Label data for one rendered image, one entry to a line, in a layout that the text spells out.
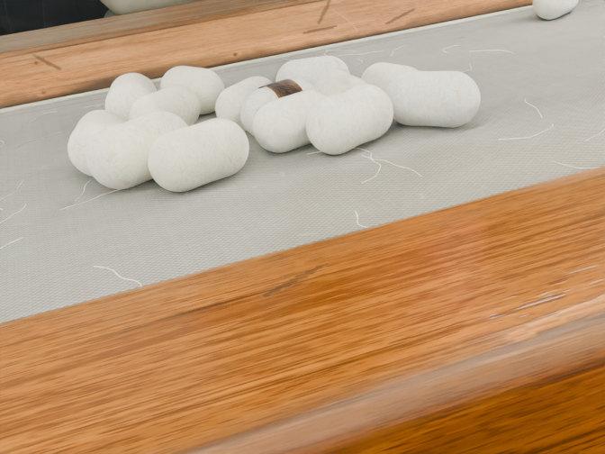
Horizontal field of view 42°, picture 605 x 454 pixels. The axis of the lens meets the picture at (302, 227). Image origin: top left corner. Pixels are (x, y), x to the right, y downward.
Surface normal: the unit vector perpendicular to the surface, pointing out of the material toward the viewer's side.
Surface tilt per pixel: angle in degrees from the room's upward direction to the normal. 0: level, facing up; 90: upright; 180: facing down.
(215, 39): 45
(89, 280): 0
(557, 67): 0
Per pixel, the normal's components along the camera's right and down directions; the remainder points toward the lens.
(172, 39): 0.14, -0.41
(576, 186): -0.13, -0.91
